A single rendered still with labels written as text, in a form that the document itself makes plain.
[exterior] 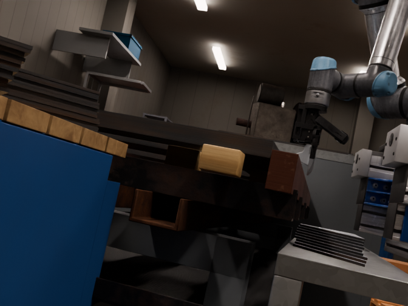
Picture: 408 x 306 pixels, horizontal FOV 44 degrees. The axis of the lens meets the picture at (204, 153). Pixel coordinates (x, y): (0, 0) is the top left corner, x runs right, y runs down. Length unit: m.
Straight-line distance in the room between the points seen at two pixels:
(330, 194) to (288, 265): 1.67
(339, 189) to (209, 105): 8.07
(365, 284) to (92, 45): 4.98
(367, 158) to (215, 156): 1.04
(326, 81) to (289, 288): 0.96
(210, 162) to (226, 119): 9.46
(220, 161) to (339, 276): 0.24
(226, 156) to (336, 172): 1.66
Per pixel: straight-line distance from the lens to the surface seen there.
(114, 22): 6.79
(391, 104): 1.88
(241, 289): 0.85
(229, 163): 0.76
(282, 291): 0.72
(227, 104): 10.28
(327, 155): 2.39
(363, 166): 1.74
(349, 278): 0.72
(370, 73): 1.60
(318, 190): 2.38
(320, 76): 1.58
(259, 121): 8.07
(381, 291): 0.73
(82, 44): 5.56
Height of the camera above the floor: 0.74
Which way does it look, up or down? 5 degrees up
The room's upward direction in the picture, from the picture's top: 12 degrees clockwise
